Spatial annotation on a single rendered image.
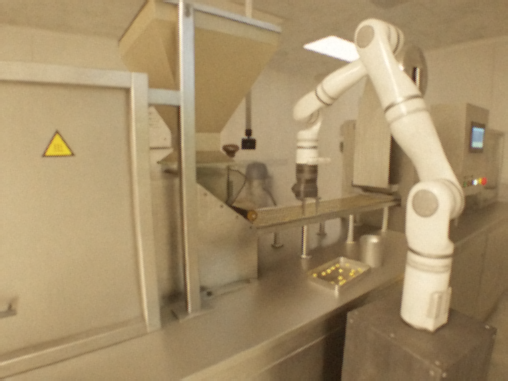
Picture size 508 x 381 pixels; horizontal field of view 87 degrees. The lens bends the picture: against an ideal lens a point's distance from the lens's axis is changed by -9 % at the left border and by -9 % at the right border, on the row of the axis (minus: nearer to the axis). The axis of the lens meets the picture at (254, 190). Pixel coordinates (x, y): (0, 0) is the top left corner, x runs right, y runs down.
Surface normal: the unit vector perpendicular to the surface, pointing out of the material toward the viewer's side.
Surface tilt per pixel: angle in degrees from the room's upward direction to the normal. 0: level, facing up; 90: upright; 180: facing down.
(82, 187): 90
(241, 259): 90
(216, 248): 90
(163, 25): 114
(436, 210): 92
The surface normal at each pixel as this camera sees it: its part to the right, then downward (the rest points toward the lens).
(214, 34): 0.53, 0.51
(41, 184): 0.58, 0.12
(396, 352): -0.88, 0.07
